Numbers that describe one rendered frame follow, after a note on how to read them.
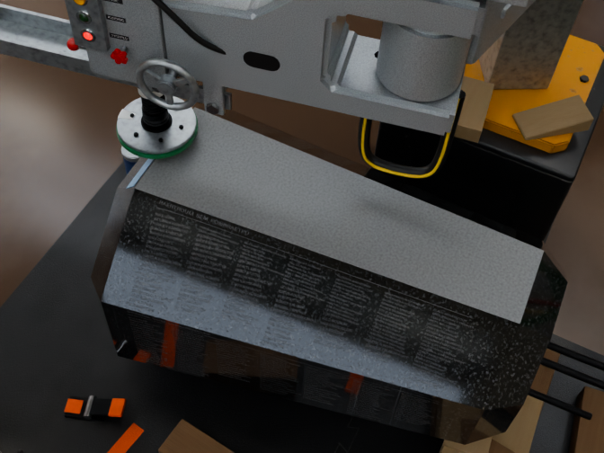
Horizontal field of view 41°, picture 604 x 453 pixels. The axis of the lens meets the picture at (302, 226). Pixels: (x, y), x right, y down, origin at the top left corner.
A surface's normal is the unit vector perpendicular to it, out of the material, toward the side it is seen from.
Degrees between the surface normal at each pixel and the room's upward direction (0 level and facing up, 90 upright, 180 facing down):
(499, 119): 0
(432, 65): 90
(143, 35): 90
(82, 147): 0
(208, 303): 45
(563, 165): 0
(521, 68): 90
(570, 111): 11
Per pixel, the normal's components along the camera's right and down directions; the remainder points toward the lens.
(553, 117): -0.15, -0.54
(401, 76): -0.55, 0.66
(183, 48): -0.26, 0.78
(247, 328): -0.23, 0.11
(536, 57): 0.06, 0.81
